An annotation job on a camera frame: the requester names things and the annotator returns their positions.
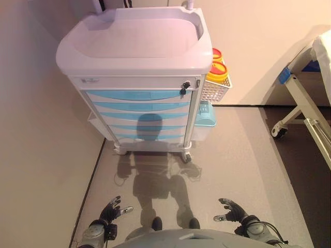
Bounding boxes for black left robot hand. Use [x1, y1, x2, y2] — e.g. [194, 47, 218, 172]
[100, 195, 134, 227]

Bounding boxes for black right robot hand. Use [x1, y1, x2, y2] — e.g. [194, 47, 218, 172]
[213, 198, 250, 224]

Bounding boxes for blue front cart drawer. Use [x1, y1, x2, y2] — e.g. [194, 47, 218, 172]
[92, 101, 191, 112]
[107, 124, 187, 132]
[98, 112, 189, 122]
[85, 89, 192, 101]
[113, 133, 187, 142]

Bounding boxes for grey robot torso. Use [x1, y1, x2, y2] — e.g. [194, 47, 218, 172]
[111, 228, 259, 248]

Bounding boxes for clear cart side holder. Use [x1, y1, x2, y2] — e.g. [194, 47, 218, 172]
[87, 111, 106, 135]

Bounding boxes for blue lid waste bin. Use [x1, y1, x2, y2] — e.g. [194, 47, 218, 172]
[192, 101, 217, 142]

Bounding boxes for black cart keys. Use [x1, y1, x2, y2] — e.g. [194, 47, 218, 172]
[180, 81, 191, 100]

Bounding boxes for yellow sharps container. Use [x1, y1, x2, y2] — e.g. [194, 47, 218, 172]
[212, 48, 223, 63]
[206, 61, 230, 83]

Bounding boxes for blue bed corner bumper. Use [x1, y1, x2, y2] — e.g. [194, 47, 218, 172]
[279, 66, 292, 85]

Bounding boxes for blue bed mattress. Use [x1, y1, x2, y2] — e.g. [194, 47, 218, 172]
[301, 59, 321, 73]

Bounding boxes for white medical cart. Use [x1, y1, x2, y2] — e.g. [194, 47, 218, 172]
[56, 6, 214, 163]

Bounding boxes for white bed sheet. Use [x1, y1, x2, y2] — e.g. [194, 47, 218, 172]
[311, 27, 331, 104]

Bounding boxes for white wire basket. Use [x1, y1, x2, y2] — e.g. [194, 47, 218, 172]
[201, 76, 233, 105]

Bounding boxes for white hospital bed frame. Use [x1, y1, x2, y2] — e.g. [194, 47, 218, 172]
[270, 25, 331, 171]

